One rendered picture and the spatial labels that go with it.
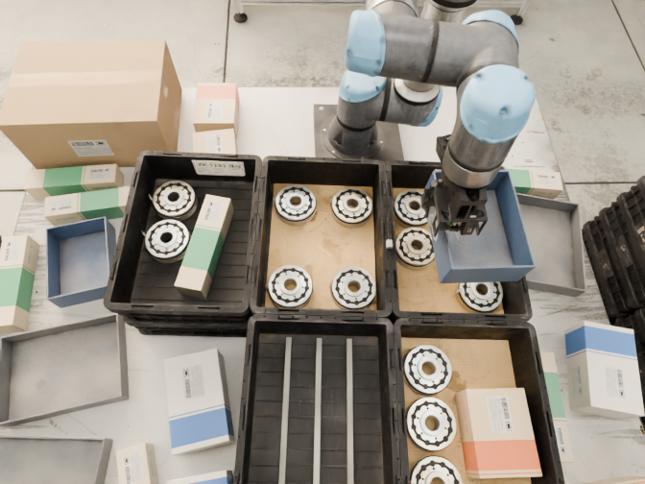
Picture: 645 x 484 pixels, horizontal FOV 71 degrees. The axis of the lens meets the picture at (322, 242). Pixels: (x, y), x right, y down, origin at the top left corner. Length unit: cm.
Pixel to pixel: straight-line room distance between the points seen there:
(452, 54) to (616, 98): 250
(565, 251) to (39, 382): 141
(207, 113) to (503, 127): 104
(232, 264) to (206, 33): 200
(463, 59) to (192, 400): 85
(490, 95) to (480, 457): 69
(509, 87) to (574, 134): 223
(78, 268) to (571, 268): 134
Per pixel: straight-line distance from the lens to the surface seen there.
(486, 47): 62
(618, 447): 136
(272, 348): 104
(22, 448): 129
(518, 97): 55
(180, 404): 109
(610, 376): 128
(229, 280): 109
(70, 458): 124
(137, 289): 114
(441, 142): 76
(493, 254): 91
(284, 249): 111
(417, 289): 110
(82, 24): 316
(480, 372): 109
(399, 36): 61
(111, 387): 123
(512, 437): 102
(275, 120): 150
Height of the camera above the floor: 184
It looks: 64 degrees down
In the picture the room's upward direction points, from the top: 6 degrees clockwise
